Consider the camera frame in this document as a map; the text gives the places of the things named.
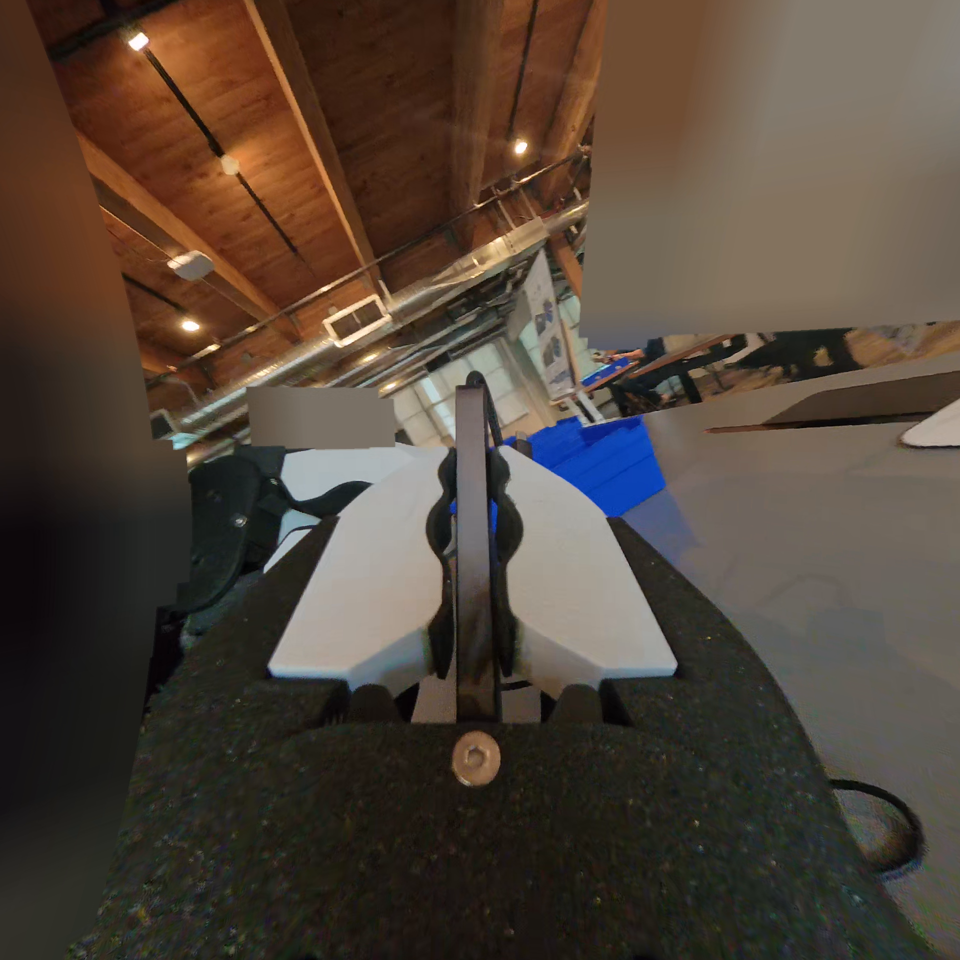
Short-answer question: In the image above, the large metal ventilation duct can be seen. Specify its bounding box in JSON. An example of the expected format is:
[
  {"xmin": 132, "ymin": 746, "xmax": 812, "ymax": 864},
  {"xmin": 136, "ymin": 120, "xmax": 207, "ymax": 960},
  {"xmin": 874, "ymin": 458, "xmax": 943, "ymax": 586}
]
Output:
[{"xmin": 165, "ymin": 210, "xmax": 594, "ymax": 436}]

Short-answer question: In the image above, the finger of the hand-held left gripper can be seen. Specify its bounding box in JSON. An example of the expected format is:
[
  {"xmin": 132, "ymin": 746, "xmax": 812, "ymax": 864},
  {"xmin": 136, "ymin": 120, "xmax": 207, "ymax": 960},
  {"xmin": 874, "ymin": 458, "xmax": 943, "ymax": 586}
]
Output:
[
  {"xmin": 279, "ymin": 443, "xmax": 451, "ymax": 507},
  {"xmin": 266, "ymin": 470, "xmax": 432, "ymax": 571}
]

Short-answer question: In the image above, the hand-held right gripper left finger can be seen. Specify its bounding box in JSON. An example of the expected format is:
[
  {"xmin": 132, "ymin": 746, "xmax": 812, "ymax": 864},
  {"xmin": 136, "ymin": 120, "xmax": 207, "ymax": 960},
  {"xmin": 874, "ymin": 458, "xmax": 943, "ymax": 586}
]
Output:
[{"xmin": 270, "ymin": 447, "xmax": 456, "ymax": 699}]

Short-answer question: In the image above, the printed roll-up banner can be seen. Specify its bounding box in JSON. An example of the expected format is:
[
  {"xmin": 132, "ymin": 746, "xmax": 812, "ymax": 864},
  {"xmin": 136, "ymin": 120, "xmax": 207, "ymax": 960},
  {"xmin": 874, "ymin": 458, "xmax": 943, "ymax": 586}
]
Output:
[{"xmin": 521, "ymin": 251, "xmax": 580, "ymax": 402}]

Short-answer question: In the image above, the grey slim usb hub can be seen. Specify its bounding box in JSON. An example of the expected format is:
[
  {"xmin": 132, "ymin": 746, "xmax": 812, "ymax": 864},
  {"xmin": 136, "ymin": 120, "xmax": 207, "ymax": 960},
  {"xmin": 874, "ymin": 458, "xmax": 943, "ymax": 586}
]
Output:
[{"xmin": 453, "ymin": 372, "xmax": 505, "ymax": 724}]

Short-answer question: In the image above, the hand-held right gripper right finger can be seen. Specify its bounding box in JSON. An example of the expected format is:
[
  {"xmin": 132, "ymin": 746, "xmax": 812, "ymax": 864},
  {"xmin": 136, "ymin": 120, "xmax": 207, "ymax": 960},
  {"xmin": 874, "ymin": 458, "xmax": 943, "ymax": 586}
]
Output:
[{"xmin": 495, "ymin": 447, "xmax": 679, "ymax": 694}]

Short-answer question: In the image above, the white vent grille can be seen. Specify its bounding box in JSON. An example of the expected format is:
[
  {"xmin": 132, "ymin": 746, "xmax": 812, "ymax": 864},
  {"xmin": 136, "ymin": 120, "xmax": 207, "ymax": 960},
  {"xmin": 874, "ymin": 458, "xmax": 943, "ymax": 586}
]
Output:
[{"xmin": 324, "ymin": 296, "xmax": 394, "ymax": 349}]

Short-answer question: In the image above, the wooden office desk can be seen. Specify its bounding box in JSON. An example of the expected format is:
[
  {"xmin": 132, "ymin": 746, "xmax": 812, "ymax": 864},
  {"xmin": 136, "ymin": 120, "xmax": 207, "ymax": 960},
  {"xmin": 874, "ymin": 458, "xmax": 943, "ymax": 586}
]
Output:
[{"xmin": 582, "ymin": 333, "xmax": 841, "ymax": 418}]

